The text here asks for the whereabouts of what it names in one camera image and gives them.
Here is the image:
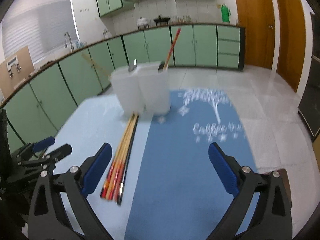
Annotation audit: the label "dark red-ended chopstick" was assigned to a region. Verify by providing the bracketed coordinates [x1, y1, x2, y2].
[100, 113, 136, 199]

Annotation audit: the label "light bamboo chopstick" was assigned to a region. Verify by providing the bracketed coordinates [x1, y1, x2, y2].
[81, 53, 111, 78]

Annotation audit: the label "silver metal spoon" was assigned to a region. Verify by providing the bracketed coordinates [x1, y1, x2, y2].
[128, 59, 137, 73]

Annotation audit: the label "red patterned chopstick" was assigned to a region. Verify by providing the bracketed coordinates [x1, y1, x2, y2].
[163, 28, 181, 70]
[100, 113, 139, 202]

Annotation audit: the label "green lower kitchen cabinets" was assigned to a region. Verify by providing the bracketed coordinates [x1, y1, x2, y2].
[2, 23, 245, 151]

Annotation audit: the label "light blue placemat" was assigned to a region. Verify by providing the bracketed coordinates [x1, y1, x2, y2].
[49, 95, 157, 239]

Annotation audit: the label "dark blue placemat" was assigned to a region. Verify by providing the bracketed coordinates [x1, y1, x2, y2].
[125, 88, 256, 239]

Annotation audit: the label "chrome sink faucet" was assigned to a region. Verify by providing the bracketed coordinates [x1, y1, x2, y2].
[65, 32, 74, 52]

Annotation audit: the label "white double utensil holder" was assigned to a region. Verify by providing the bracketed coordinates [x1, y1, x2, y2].
[110, 61, 171, 116]

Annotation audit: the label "black shelf rack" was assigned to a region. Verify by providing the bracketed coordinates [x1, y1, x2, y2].
[298, 13, 319, 141]

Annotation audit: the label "window roller blind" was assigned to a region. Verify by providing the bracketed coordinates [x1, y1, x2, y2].
[2, 0, 78, 62]

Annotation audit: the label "white cooking pot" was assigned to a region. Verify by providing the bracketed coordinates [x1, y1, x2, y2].
[137, 17, 150, 30]

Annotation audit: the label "black wok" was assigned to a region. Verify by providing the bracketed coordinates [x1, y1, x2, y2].
[153, 15, 170, 26]

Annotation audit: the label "brown wooden door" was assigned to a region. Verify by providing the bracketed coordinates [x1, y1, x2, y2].
[236, 0, 275, 69]
[277, 0, 306, 92]

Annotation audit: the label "green thermos jug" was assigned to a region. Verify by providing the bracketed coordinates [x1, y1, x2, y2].
[221, 4, 231, 23]

